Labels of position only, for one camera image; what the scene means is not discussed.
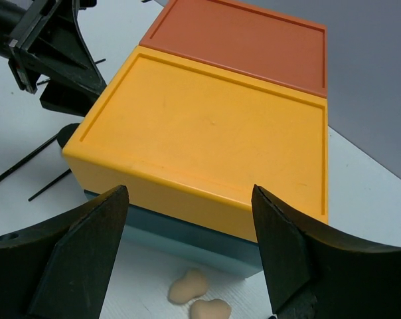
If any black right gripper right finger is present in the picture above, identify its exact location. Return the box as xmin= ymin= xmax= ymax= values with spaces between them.
xmin=252 ymin=186 xmax=401 ymax=318

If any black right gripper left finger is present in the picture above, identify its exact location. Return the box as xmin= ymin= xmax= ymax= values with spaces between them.
xmin=0 ymin=185 xmax=129 ymax=318

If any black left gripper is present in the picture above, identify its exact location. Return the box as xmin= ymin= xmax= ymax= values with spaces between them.
xmin=7 ymin=1 xmax=106 ymax=116

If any thin black eyeliner pencil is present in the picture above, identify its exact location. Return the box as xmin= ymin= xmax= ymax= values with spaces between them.
xmin=36 ymin=58 xmax=107 ymax=86

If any beige makeup sponge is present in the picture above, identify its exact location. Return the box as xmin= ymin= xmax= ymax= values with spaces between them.
xmin=190 ymin=299 xmax=232 ymax=319
xmin=167 ymin=268 xmax=209 ymax=304

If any long black makeup pencil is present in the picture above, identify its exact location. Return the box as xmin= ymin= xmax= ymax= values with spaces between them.
xmin=0 ymin=134 xmax=58 ymax=183

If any thin black makeup brush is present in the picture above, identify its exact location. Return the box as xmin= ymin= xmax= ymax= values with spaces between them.
xmin=28 ymin=169 xmax=72 ymax=202

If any black round compact jar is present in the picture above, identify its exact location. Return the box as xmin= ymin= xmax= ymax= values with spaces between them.
xmin=56 ymin=123 xmax=80 ymax=149

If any light blue drawer box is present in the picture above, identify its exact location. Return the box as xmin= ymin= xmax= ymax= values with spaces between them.
xmin=83 ymin=189 xmax=264 ymax=280

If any yellow drawer box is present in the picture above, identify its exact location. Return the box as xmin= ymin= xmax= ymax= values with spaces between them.
xmin=63 ymin=46 xmax=328 ymax=242

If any orange drawer box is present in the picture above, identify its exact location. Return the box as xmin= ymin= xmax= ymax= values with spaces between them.
xmin=140 ymin=1 xmax=327 ymax=98

